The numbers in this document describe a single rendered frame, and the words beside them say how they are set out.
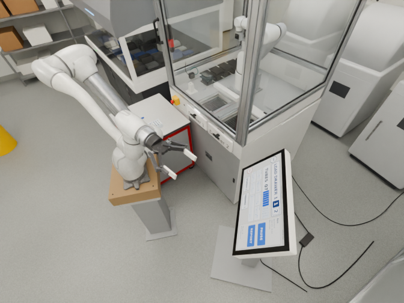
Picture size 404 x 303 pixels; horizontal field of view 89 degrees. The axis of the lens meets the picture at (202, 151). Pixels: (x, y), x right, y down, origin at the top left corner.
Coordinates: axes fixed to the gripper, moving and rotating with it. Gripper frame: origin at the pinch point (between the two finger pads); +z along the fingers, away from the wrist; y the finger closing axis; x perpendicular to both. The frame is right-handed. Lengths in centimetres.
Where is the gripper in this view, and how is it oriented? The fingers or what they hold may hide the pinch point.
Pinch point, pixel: (184, 166)
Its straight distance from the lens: 89.1
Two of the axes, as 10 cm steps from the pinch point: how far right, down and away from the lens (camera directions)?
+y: -5.9, 5.2, -6.2
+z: 7.8, 5.8, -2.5
